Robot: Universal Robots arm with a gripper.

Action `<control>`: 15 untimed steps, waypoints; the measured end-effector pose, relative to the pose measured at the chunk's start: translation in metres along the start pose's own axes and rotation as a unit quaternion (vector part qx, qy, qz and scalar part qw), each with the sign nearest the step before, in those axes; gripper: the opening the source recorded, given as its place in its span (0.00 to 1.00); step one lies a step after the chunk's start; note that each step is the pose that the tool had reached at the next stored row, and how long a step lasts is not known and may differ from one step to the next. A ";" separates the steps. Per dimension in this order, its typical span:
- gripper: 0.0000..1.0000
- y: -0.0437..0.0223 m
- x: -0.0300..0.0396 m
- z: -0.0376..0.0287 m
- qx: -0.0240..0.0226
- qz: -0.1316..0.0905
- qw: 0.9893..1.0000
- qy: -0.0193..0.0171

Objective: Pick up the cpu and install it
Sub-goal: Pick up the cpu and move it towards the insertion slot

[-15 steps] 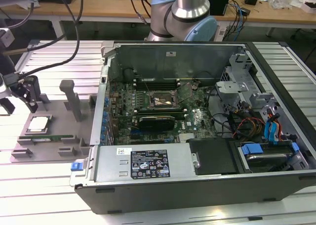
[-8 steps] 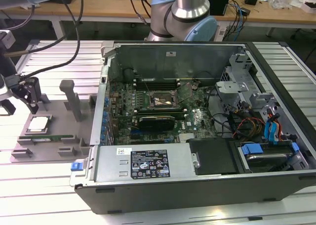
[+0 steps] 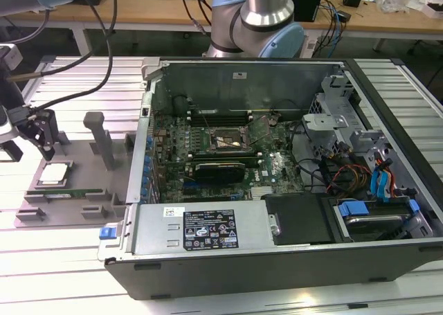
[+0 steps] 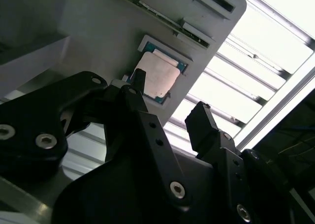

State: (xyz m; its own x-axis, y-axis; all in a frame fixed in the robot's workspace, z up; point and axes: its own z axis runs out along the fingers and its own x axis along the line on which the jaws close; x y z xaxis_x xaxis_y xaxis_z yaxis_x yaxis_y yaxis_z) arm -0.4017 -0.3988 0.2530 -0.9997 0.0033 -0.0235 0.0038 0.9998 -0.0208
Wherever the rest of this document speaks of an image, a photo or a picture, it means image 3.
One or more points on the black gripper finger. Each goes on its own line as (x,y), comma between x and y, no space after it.
(48,135)
(12,152)

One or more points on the silver CPU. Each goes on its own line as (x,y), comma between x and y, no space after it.
(52,174)

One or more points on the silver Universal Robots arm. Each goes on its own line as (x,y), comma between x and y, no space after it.
(266,10)

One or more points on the CPU socket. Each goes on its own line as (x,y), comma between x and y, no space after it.
(225,140)

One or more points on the gray parts rack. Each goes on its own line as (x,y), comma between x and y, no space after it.
(79,176)

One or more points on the green RAM stick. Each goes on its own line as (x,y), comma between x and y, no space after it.
(79,191)

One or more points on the blue case latch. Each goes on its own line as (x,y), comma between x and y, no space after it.
(107,233)

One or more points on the silver power supply with label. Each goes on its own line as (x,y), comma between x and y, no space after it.
(155,232)

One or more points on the long wooden desk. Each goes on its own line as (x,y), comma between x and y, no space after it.
(131,10)

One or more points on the black graphics card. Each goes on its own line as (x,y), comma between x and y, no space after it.
(218,172)

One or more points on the black RAM slot bank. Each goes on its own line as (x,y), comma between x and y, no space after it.
(221,118)
(221,157)

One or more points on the small silver heatsink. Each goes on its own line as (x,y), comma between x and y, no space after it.
(261,192)

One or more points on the round black coin battery holder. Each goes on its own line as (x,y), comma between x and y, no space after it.
(274,119)

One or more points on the green motherboard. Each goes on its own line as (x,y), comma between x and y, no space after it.
(277,162)

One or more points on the black open PC case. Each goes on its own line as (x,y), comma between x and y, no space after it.
(242,277)

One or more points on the black plastic drive cover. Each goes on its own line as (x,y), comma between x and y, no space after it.
(297,218)

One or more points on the silver metal drive cage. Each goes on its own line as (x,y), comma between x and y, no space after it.
(325,121)

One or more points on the hard disk in blue carrier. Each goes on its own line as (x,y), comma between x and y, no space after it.
(353,209)

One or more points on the small black adapter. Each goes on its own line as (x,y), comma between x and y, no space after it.
(344,15)

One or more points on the clear plastic bags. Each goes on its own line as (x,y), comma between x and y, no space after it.
(394,0)

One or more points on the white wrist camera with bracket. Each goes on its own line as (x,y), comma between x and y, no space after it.
(2,121)

